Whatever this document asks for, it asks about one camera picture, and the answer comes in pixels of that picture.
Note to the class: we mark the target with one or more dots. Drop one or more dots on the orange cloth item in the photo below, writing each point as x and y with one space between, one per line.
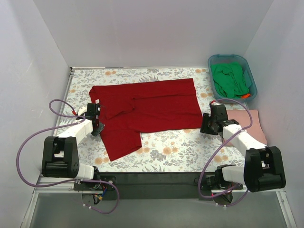
245 96

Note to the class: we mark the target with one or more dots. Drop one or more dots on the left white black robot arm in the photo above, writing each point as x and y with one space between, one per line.
60 153

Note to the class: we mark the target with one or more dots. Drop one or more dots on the folded pink t shirt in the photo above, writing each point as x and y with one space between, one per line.
242 117

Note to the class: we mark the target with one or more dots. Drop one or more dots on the red t shirt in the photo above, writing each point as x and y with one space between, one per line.
128 110

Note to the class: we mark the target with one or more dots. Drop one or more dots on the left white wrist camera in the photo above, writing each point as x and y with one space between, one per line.
80 112

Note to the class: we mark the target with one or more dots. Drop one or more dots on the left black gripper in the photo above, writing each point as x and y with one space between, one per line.
97 128

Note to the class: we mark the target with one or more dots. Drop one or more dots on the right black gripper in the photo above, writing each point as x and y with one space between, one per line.
205 127

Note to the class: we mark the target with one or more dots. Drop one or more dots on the teal plastic bin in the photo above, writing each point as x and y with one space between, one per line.
250 83

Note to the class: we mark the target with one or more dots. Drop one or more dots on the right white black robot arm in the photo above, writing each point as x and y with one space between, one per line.
263 168

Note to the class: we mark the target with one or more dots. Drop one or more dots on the green t shirt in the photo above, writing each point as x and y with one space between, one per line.
229 80

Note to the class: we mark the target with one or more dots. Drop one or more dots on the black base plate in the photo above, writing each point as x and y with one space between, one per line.
155 185

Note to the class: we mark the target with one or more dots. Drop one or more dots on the floral table mat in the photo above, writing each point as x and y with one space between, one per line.
170 151

